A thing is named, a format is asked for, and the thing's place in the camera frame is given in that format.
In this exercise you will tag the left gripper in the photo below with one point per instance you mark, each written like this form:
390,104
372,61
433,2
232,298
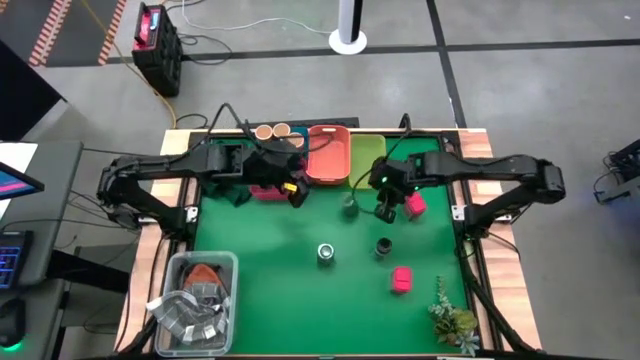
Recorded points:
272,167

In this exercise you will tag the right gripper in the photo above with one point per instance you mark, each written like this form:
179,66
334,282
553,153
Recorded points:
390,182

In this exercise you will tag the red-lidded jar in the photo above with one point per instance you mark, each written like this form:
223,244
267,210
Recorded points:
416,205

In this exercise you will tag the green glass oregano jar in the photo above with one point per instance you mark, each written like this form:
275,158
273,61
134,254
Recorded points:
350,205
325,254

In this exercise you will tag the black-lidded oregano leaves jar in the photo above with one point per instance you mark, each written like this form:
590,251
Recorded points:
383,246

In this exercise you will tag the pink cube block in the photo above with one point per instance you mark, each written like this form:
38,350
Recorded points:
401,279

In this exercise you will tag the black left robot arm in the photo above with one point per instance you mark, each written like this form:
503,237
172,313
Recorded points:
165,165

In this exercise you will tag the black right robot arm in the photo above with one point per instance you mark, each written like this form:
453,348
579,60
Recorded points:
475,167

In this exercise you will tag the yellow-green plastic bin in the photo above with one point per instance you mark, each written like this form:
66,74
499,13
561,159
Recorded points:
365,155

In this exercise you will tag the dark green cloth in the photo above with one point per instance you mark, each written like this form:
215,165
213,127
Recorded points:
235,195

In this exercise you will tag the teal plastic bin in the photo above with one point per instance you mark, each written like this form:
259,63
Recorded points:
303,131

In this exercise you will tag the orange plastic bin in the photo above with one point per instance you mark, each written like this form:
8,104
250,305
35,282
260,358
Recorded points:
327,160

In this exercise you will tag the black flat bar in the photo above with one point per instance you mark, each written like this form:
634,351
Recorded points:
340,121

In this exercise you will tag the orange fabric item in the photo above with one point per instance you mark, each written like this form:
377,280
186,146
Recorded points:
202,275

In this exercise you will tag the green table mat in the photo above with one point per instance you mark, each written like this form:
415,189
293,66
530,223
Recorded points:
300,300

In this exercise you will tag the white floor stand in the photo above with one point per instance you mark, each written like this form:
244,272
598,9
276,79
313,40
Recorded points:
347,42

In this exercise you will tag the artificial succulent plant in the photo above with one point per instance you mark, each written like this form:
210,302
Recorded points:
452,322

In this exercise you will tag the clear plastic storage bin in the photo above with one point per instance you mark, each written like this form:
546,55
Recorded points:
167,280

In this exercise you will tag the black toolbox with red top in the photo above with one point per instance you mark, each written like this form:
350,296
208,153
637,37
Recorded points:
160,55

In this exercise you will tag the grey patterned fabric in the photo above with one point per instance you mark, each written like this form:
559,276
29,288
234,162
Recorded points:
190,315

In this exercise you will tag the grey desk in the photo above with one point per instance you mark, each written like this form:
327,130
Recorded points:
55,175

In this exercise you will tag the white sheet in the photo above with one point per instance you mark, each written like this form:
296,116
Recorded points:
17,155

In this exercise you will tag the computer monitor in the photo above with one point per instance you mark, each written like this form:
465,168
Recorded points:
15,182

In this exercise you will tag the black panel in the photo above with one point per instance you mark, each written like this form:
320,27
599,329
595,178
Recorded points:
20,100

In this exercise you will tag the backlit keyboard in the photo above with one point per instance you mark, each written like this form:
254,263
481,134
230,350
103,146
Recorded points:
12,260

